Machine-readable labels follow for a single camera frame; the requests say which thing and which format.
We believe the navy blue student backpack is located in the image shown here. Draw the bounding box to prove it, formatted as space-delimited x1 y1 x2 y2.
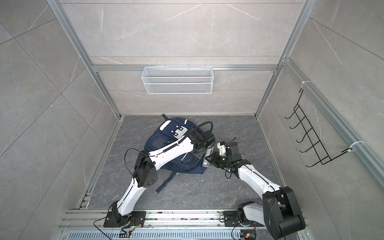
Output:
144 115 207 193

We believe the white wire mesh basket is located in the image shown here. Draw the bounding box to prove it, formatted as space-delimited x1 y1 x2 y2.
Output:
142 67 214 94

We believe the black wire hook rack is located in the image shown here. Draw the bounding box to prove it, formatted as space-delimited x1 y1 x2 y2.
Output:
284 89 353 168

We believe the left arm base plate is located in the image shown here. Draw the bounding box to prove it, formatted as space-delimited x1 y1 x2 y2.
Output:
103 211 147 228

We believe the clear plastic ruler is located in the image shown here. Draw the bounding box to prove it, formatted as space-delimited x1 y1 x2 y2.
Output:
203 147 214 168

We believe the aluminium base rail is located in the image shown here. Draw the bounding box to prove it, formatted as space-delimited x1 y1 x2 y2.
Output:
58 209 272 240

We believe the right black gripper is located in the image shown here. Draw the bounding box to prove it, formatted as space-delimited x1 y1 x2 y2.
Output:
205 151 232 169

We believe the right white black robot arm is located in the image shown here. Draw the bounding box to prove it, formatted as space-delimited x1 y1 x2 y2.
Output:
205 142 306 240

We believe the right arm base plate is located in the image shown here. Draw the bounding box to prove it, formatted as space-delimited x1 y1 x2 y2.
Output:
219 211 264 227

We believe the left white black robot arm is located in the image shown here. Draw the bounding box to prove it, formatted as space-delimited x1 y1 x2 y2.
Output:
104 116 215 227

